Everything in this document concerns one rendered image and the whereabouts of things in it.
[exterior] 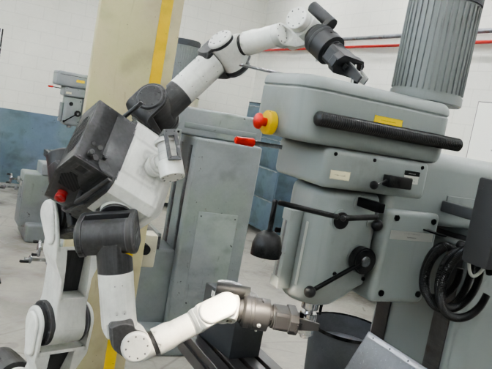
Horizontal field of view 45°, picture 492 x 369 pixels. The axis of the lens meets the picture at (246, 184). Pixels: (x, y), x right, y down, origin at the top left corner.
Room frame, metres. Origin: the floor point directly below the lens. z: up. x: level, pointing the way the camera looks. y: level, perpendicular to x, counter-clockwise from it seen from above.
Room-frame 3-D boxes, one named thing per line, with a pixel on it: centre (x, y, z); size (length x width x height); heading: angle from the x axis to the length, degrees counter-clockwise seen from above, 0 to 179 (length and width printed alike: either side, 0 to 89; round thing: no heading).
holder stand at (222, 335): (1.97, -0.03, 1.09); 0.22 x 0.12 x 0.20; 34
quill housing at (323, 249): (1.59, -0.24, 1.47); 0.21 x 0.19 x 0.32; 27
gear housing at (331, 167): (1.61, -0.27, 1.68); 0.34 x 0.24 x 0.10; 117
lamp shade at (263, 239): (1.40, -0.08, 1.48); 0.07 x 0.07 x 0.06
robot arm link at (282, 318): (1.58, -0.14, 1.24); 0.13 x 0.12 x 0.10; 4
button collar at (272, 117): (1.48, -0.03, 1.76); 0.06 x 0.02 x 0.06; 27
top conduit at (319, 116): (1.48, -0.33, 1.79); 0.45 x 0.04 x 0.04; 117
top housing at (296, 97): (1.60, -0.25, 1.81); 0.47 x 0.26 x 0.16; 117
